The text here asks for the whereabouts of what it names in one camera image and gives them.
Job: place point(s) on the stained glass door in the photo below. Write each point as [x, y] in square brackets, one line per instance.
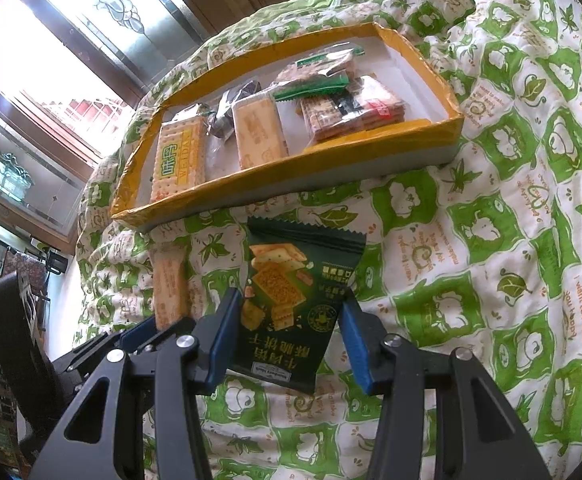
[116, 5]

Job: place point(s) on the wooden framed glass panel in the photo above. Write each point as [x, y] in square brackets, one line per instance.
[16, 180]

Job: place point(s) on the cream cracker packet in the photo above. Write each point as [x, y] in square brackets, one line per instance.
[258, 132]
[171, 285]

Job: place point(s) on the dark foil snack packet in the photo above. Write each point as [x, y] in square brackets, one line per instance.
[226, 115]

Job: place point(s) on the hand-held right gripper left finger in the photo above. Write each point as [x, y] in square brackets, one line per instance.
[221, 350]

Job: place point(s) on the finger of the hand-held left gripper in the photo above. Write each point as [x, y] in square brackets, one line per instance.
[136, 335]

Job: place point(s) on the white air conditioner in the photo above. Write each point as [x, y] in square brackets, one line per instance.
[1, 227]

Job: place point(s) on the yellow-edged white cardboard box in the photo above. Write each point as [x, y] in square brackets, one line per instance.
[296, 182]

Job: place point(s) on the yellow-label cracker packet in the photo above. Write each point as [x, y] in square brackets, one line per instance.
[178, 160]

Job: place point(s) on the patterned wooden chair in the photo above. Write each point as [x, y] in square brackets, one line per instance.
[21, 265]

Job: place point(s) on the black-striped cracker packet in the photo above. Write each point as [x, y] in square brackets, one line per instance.
[366, 115]

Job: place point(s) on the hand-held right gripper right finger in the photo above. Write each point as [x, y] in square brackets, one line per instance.
[356, 350]

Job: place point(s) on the green-edged clear cracker packet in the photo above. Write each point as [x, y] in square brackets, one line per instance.
[316, 85]

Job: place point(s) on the green printed blanket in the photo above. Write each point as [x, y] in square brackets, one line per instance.
[496, 210]

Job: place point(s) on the dark green biscuit packet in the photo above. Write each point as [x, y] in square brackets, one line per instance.
[281, 300]

